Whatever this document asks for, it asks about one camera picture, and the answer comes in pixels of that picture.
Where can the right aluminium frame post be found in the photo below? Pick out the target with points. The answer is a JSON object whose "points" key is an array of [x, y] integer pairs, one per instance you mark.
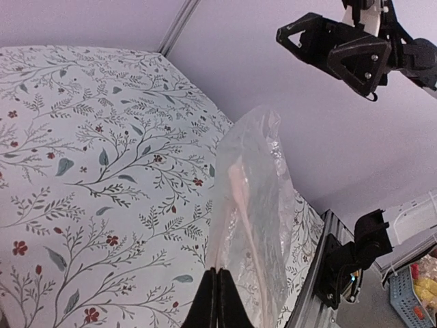
{"points": [[177, 26]]}

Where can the floral patterned tablecloth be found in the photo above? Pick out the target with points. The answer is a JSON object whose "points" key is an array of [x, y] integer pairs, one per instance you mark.
{"points": [[107, 174]]}

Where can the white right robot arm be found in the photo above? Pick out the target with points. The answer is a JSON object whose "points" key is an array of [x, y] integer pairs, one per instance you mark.
{"points": [[411, 218]]}

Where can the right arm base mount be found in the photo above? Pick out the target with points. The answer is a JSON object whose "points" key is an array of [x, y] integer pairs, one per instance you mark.
{"points": [[339, 262]]}

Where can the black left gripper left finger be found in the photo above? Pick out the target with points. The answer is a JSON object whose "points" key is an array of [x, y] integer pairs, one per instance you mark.
{"points": [[203, 312]]}

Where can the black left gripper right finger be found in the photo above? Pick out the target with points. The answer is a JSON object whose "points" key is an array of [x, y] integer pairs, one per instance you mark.
{"points": [[231, 312]]}

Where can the clear zip top bag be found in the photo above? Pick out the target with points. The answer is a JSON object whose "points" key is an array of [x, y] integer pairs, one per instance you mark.
{"points": [[252, 211]]}

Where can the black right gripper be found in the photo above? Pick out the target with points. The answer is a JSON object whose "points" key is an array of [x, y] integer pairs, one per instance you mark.
{"points": [[362, 63]]}

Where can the aluminium front rail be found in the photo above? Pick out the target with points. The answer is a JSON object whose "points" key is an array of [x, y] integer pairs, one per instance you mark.
{"points": [[309, 310]]}

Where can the blue plastic basket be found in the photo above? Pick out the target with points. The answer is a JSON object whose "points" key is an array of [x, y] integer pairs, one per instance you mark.
{"points": [[405, 302]]}

